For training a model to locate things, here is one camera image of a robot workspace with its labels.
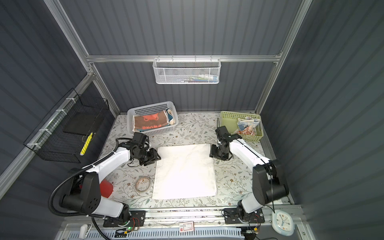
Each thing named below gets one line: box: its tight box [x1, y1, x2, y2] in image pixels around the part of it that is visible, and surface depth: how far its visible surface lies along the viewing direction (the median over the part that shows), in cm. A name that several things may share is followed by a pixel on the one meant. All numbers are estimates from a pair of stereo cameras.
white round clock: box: [271, 210, 295, 236], surface depth 71 cm
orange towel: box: [132, 110, 169, 132], surface depth 111 cm
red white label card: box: [179, 221, 195, 233], surface depth 72 cm
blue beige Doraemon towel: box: [164, 108, 175, 126], surface depth 111 cm
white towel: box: [152, 143, 218, 200], surface depth 89 cm
